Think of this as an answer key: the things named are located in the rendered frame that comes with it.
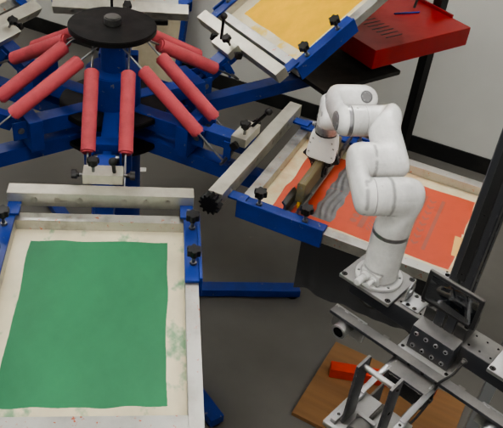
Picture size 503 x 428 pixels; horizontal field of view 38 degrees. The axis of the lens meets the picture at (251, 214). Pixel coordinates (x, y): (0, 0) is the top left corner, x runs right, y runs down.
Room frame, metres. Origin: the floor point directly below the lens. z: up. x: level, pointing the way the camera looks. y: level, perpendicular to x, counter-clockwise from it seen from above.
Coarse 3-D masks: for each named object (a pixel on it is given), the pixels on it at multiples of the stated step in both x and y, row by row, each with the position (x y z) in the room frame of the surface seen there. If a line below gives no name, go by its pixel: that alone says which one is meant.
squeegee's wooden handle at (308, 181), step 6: (318, 162) 2.10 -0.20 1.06; (324, 162) 2.12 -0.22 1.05; (312, 168) 2.06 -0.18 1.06; (318, 168) 2.07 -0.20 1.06; (306, 174) 2.02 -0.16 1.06; (312, 174) 2.03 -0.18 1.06; (318, 174) 2.07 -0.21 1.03; (300, 180) 1.99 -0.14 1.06; (306, 180) 1.99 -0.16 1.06; (312, 180) 2.02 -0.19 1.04; (318, 180) 2.09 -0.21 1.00; (300, 186) 1.97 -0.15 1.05; (306, 186) 1.96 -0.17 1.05; (312, 186) 2.03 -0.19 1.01; (300, 192) 1.97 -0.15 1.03; (306, 192) 1.98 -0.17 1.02; (300, 198) 1.96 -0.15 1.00
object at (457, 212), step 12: (300, 168) 2.21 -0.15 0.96; (336, 168) 2.24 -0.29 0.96; (324, 180) 2.15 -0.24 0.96; (432, 192) 2.17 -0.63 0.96; (456, 204) 2.11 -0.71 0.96; (468, 204) 2.12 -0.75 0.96; (444, 216) 2.03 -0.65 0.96; (456, 216) 2.04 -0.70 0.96; (468, 216) 2.05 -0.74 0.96; (456, 228) 1.97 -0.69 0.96
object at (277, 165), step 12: (300, 132) 2.40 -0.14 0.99; (288, 144) 2.30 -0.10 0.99; (300, 144) 2.34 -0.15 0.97; (276, 156) 2.21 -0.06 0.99; (288, 156) 2.23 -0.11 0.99; (276, 168) 2.14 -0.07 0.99; (420, 168) 2.26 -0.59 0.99; (432, 168) 2.27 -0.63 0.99; (264, 180) 2.06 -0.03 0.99; (432, 180) 2.24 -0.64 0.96; (444, 180) 2.22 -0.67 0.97; (456, 180) 2.21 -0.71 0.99; (468, 180) 2.22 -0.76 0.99; (252, 192) 1.98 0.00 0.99; (468, 192) 2.19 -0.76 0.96; (324, 240) 1.81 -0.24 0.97; (336, 240) 1.79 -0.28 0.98; (348, 240) 1.79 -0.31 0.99; (360, 240) 1.80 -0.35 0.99; (348, 252) 1.78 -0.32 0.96; (360, 252) 1.76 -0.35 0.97; (408, 264) 1.71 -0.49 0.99; (420, 264) 1.72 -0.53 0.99; (420, 276) 1.70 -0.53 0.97
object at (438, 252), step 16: (288, 192) 2.06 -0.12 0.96; (320, 192) 2.08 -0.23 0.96; (352, 208) 2.01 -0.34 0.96; (336, 224) 1.91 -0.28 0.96; (352, 224) 1.92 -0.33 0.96; (368, 240) 1.85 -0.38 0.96; (432, 240) 1.89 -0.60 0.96; (448, 240) 1.90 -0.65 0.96; (416, 256) 1.80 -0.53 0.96; (432, 256) 1.81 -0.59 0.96; (448, 256) 1.82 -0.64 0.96
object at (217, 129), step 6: (216, 126) 2.29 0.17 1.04; (222, 126) 2.29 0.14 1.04; (210, 132) 2.24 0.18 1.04; (216, 132) 2.24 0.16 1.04; (222, 132) 2.25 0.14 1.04; (228, 132) 2.25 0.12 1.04; (210, 138) 2.24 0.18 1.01; (216, 138) 2.23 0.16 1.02; (222, 138) 2.23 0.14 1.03; (228, 138) 2.22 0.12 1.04; (216, 144) 2.23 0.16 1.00; (222, 144) 2.23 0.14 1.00; (240, 150) 2.20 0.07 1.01
